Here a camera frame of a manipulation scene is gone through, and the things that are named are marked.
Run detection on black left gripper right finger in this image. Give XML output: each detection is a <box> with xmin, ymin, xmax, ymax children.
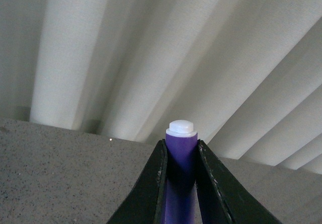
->
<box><xmin>195</xmin><ymin>140</ymin><xmax>281</xmax><ymax>223</ymax></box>

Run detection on purple highlighter pen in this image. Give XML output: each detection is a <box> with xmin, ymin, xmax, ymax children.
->
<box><xmin>164</xmin><ymin>120</ymin><xmax>198</xmax><ymax>223</ymax></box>

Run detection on white pleated curtain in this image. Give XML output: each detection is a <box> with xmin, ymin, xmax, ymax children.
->
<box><xmin>1</xmin><ymin>0</ymin><xmax>321</xmax><ymax>173</ymax></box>

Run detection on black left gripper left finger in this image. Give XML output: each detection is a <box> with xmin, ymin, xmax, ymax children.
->
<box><xmin>108</xmin><ymin>140</ymin><xmax>168</xmax><ymax>223</ymax></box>

